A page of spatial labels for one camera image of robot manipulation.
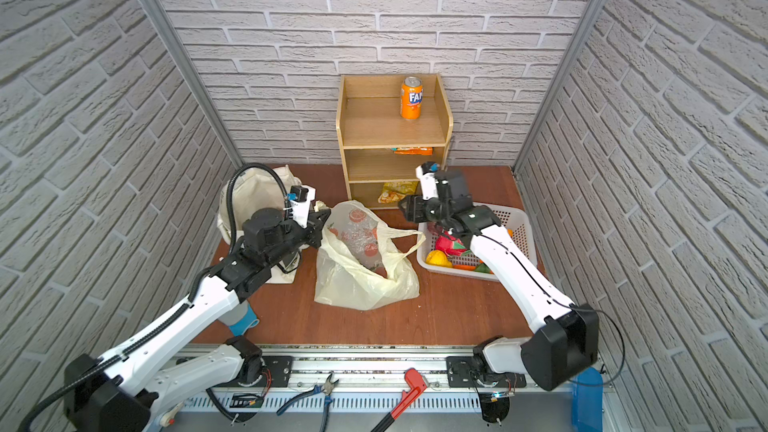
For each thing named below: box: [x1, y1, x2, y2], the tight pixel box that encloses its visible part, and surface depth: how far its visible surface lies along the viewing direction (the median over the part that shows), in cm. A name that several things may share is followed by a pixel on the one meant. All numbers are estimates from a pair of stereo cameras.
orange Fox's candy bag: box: [390, 147, 434, 156], surface depth 102 cm
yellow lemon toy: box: [426, 250, 453, 268], surface depth 90 cm
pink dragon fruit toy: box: [435, 231, 472, 256], surface depth 91 cm
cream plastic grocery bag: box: [314, 200, 426, 311], surface depth 83 cm
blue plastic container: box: [572, 367, 603, 432], surface depth 68 cm
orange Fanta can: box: [400, 76, 424, 120], surface depth 85 cm
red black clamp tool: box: [371, 368, 428, 432], surface depth 71 cm
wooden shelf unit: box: [336, 73, 453, 210], surface depth 94 cm
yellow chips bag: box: [378, 181, 419, 204], surface depth 109 cm
